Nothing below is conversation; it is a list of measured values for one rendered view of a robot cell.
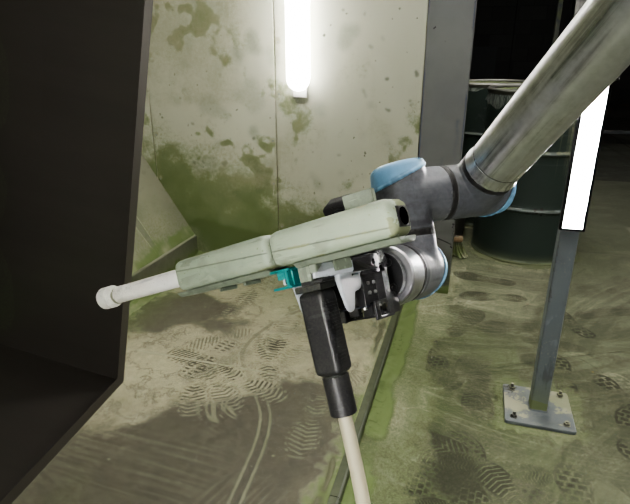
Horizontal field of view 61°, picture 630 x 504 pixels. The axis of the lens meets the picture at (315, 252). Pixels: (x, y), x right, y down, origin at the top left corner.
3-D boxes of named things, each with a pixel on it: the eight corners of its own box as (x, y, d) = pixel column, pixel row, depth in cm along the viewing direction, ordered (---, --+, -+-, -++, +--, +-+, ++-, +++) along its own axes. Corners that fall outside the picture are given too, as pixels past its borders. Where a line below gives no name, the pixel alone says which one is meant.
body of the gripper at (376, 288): (378, 320, 62) (415, 307, 73) (364, 249, 63) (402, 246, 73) (323, 328, 66) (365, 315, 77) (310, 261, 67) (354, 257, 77)
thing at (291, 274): (312, 283, 61) (308, 263, 61) (292, 287, 57) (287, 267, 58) (294, 287, 62) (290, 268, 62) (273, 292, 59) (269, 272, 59)
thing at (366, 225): (457, 399, 54) (404, 181, 55) (441, 416, 50) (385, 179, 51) (145, 421, 80) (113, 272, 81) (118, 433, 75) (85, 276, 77)
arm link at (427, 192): (418, 166, 92) (429, 237, 92) (357, 171, 89) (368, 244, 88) (447, 152, 83) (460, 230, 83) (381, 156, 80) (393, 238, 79)
